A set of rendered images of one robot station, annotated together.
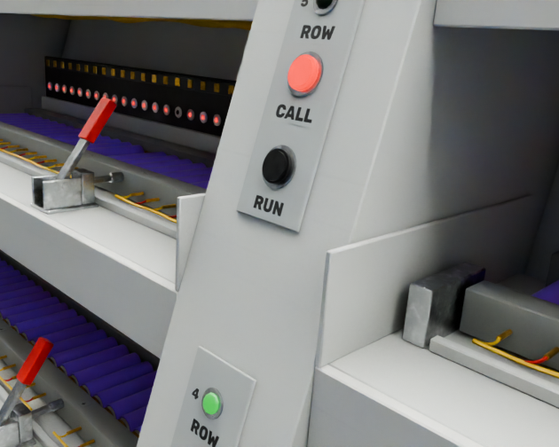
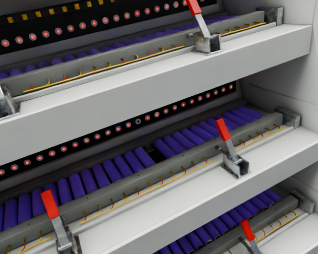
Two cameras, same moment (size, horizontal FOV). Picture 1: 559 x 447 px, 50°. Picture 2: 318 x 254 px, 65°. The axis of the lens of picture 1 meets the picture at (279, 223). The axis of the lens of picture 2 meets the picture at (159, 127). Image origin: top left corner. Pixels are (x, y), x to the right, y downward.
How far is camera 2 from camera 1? 64 cm
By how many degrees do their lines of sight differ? 60
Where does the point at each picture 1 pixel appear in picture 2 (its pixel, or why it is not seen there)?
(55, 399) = (234, 242)
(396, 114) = not seen: outside the picture
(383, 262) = not seen: outside the picture
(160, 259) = (299, 141)
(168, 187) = (245, 132)
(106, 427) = (260, 219)
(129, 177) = (222, 143)
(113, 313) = (300, 167)
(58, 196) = (244, 165)
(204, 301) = not seen: outside the picture
